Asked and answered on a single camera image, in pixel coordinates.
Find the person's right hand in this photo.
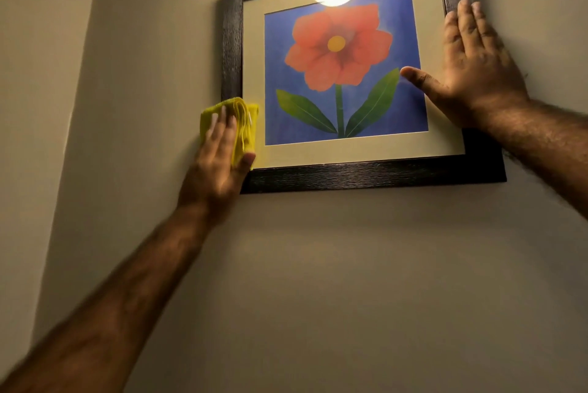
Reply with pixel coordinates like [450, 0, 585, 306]
[400, 0, 530, 130]

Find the person's left forearm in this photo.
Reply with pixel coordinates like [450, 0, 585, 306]
[0, 202, 217, 393]

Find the yellow cleaning cloth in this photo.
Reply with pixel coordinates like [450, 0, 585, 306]
[199, 97, 260, 171]

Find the person's right forearm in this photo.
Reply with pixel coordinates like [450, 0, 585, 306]
[475, 96, 588, 222]

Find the dark framed flower picture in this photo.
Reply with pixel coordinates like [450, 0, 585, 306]
[220, 0, 507, 195]

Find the person's left hand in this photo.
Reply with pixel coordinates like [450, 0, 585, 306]
[177, 105, 256, 226]

